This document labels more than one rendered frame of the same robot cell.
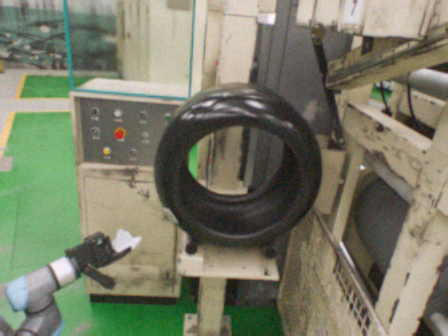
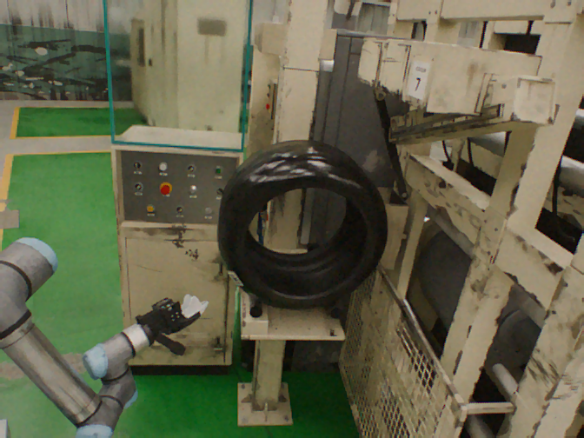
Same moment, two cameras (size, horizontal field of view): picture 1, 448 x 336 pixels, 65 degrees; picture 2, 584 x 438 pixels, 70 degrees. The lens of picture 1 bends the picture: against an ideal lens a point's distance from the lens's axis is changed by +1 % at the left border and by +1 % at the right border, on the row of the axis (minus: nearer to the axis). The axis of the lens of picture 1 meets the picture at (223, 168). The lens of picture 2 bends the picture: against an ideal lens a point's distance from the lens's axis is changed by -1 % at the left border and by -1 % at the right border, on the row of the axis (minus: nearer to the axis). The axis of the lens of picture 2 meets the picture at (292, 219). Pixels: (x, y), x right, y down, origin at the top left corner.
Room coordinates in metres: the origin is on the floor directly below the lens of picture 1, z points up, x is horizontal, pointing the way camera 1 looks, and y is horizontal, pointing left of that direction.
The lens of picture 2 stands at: (-0.17, 0.10, 1.77)
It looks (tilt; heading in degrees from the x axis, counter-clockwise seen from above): 24 degrees down; 355
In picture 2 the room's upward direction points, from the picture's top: 6 degrees clockwise
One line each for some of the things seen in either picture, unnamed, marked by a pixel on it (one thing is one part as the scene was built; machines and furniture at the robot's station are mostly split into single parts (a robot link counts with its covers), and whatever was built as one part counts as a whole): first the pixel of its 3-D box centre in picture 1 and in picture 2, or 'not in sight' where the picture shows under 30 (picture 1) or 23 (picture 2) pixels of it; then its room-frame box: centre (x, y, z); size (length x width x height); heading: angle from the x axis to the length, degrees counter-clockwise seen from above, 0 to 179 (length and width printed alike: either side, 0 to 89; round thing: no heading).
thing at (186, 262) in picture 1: (192, 235); (253, 298); (1.17, 0.10, 0.84); 0.36 x 0.09 x 0.06; 4
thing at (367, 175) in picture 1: (368, 237); (432, 292); (1.65, -0.83, 0.61); 0.33 x 0.06 x 0.86; 94
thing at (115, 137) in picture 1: (138, 197); (182, 257); (1.79, 0.48, 0.63); 0.56 x 0.41 x 1.27; 94
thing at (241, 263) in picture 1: (226, 245); (288, 307); (1.18, -0.04, 0.80); 0.37 x 0.36 x 0.02; 94
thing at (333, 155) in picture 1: (314, 173); (377, 228); (1.43, -0.40, 1.05); 0.20 x 0.15 x 0.30; 4
